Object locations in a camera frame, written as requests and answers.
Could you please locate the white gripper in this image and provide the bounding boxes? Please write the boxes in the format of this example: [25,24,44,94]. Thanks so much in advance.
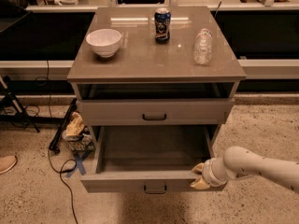
[191,158,228,189]

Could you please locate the grey drawer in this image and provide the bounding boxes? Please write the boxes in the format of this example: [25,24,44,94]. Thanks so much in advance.
[77,99,234,126]
[81,125,220,194]

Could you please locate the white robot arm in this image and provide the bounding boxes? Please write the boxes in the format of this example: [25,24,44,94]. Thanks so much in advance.
[191,147,299,193]

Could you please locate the grey drawer cabinet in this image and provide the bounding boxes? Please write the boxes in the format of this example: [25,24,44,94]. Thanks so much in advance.
[66,6,247,147]

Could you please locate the crumpled snack bags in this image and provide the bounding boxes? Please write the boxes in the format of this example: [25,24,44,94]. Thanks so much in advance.
[62,111,95,151]

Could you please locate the clear plastic water bottle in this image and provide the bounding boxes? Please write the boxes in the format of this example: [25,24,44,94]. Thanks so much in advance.
[193,28,213,65]

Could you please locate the black power strip bar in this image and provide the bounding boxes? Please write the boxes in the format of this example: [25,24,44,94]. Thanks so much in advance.
[49,98,77,154]

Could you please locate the white ceramic bowl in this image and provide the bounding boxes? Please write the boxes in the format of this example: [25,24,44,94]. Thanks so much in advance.
[86,29,121,58]

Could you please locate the blue soda can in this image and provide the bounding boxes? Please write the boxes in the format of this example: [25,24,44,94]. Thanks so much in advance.
[154,7,171,44]

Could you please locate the tan shoe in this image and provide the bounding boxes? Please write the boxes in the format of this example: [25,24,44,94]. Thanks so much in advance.
[0,156,17,175]

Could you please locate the black tripod stand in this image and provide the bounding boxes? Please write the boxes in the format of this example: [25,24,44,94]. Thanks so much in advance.
[0,76,39,133]

